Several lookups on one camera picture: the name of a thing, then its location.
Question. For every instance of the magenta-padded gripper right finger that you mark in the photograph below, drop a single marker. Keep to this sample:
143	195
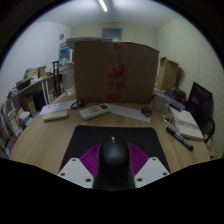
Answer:
150	170

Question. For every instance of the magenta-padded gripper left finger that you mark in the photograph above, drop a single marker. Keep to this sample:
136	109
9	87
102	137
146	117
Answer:
77	171

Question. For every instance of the black computer mouse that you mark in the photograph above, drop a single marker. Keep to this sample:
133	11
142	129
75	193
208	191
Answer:
114	163

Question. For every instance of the black mouse pad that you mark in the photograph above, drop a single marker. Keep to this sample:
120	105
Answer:
100	135

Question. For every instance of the black marker pen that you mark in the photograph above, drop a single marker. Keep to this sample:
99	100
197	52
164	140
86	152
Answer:
180	138

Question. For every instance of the open white book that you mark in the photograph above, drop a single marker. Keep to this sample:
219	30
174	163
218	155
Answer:
186	125

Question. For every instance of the white oblong case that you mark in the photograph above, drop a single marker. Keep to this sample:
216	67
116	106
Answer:
55	115

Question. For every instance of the white paper sheet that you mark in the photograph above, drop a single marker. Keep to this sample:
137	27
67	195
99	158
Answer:
55	107
128	112

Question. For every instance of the white remote control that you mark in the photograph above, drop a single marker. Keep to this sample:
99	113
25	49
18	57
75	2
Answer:
94	111

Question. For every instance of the black eyeglasses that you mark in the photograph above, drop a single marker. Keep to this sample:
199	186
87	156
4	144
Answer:
77	104

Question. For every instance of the clear plastic cup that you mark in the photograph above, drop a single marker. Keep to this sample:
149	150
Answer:
161	103

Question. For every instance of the black mesh office chair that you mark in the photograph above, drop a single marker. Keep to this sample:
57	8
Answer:
200	103

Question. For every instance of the wooden shelf unit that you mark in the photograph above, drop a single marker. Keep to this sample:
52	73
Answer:
23	100

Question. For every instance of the clear glass jar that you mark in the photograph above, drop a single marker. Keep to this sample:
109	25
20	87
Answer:
68	80

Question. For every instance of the small open cardboard box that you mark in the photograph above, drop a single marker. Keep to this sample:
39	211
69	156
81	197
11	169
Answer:
167	74

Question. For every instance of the large brown cardboard box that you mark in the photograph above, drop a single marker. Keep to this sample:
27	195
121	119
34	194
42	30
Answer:
100	71

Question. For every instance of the white ceiling tube light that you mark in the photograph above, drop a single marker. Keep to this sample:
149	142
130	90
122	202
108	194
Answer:
102	5

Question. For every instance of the round wall clock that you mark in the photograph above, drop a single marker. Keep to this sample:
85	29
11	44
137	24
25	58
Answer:
61	36

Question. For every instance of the framed wall window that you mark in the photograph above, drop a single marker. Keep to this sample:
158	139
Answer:
112	33

